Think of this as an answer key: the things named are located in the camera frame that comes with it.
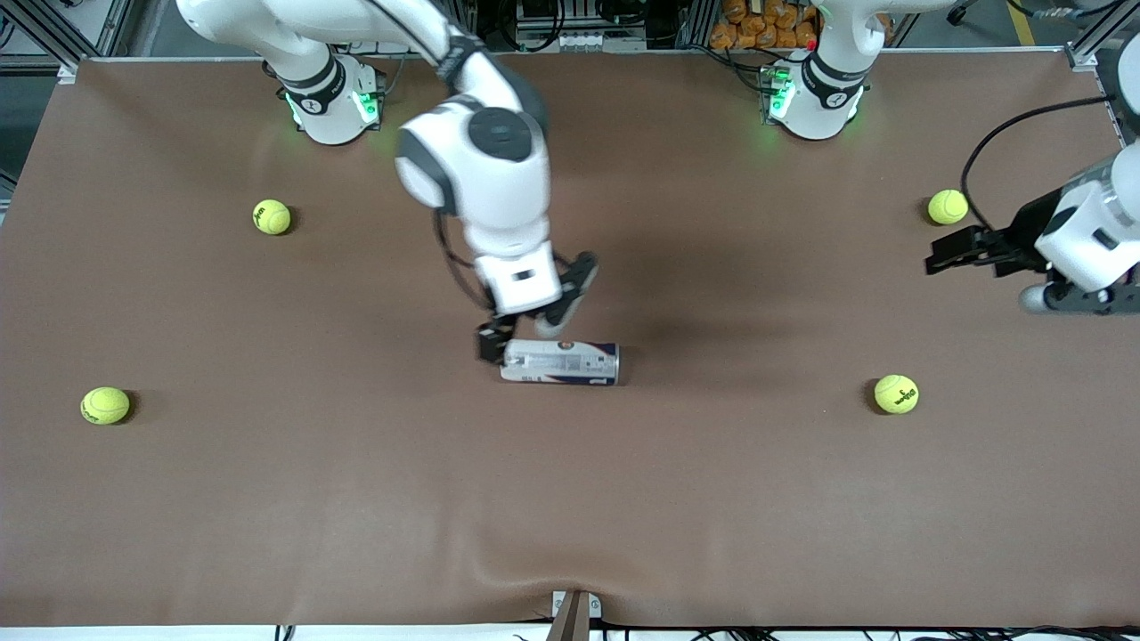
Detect white blue tennis ball can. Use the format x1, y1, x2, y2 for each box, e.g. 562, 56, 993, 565
500, 339, 621, 388

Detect yellow-green tennis ball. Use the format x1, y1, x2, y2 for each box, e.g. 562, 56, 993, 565
874, 374, 920, 415
927, 189, 970, 226
80, 386, 131, 426
252, 199, 292, 236

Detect white socket strip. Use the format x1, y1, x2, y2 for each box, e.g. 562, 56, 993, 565
557, 31, 647, 53

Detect brown table mat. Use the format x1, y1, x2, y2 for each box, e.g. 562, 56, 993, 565
0, 49, 1140, 629

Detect orange snack packets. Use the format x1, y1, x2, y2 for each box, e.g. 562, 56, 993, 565
710, 0, 820, 51

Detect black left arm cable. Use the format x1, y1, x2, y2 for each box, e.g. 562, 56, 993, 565
960, 93, 1119, 232

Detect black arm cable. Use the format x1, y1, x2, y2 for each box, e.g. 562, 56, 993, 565
434, 207, 500, 312
960, 93, 1119, 232

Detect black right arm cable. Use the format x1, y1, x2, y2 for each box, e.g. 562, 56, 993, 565
434, 207, 500, 312

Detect aluminium frame struts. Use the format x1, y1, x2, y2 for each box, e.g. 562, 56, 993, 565
1069, 0, 1140, 68
0, 0, 134, 74

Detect grey metal table bracket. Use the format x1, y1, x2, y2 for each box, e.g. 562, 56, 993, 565
548, 589, 604, 641

